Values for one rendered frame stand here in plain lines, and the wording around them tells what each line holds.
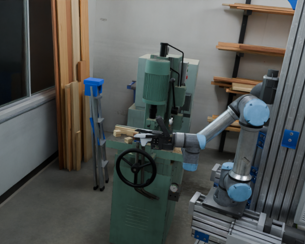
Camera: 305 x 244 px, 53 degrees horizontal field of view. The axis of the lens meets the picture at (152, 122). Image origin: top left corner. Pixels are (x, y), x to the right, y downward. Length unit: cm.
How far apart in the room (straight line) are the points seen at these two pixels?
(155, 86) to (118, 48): 254
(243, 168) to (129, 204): 113
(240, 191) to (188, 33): 314
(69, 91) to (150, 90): 149
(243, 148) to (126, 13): 338
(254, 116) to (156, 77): 88
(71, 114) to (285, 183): 240
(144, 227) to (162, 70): 122
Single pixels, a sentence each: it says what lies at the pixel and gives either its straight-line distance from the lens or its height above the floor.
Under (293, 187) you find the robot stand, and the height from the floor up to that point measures 96.
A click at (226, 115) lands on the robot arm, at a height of 134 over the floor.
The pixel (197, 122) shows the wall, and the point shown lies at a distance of 465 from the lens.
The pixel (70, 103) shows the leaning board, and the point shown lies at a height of 81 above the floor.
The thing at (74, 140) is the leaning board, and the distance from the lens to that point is 364.
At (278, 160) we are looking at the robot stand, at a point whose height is 109.
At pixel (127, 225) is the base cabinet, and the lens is 258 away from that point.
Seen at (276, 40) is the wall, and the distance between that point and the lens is 453.
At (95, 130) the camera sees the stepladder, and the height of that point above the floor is 67.
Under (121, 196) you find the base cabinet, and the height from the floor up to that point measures 46.
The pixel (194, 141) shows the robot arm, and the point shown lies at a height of 123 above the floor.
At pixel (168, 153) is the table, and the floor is 89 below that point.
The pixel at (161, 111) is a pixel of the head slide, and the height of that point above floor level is 111.
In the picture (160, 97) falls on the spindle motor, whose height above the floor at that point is 126.
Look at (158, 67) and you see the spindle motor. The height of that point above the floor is 147.
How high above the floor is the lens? 177
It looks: 18 degrees down
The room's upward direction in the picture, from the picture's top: 6 degrees clockwise
